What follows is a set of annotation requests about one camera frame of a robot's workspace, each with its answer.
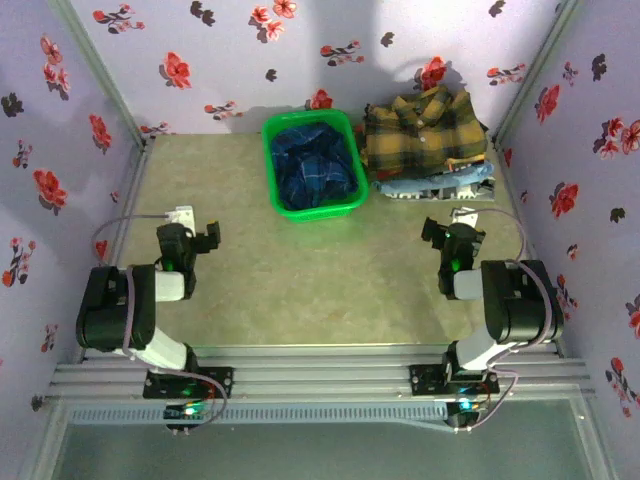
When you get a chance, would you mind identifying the lilac right arm cable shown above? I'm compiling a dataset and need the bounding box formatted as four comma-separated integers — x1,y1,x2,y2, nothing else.
452,208,556,432

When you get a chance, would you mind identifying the aluminium corner post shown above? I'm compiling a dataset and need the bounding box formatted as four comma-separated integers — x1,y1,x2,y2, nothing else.
492,0,584,151
52,0,154,151

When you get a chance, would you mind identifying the green plastic basket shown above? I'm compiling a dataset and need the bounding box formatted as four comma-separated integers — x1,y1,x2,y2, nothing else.
261,108,370,225

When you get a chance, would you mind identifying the lilac arm cable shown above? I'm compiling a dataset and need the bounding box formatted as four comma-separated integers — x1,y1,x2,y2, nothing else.
452,208,556,432
91,212,231,432

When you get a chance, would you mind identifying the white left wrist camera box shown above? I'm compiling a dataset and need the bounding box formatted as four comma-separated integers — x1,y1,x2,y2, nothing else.
166,204,197,230

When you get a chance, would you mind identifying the grey printed folded shirt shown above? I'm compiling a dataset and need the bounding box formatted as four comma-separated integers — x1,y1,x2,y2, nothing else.
387,179,497,202

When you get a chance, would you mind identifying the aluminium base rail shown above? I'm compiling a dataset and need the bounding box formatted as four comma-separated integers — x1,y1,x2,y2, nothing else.
47,342,594,401

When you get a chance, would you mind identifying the lilac left arm cable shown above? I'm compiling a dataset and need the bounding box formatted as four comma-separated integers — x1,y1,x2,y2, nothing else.
91,212,231,432

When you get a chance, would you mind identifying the blue plaid long sleeve shirt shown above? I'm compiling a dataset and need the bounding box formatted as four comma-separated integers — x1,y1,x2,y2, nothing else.
271,123,360,211

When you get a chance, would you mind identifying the yellow plaid folded shirt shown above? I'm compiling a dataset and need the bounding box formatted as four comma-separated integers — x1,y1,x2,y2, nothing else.
360,84,489,176

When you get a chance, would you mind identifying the aluminium table side rail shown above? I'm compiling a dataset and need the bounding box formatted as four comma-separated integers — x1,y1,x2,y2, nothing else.
492,139,566,357
79,137,154,364

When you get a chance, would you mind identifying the dark folded shirt red print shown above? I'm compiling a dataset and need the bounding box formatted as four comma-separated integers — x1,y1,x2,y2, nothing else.
372,157,487,179

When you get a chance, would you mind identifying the light blue folded shirt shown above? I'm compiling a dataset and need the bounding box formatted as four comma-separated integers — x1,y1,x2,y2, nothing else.
372,162,496,196

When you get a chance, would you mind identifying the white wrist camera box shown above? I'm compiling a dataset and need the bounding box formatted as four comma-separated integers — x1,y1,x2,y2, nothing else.
449,207,480,227
166,204,197,230

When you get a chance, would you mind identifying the grey slotted cable duct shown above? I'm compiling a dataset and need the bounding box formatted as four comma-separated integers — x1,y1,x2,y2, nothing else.
67,403,449,426

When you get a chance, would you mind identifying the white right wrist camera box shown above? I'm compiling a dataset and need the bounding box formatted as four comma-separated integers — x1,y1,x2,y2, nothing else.
449,207,480,227

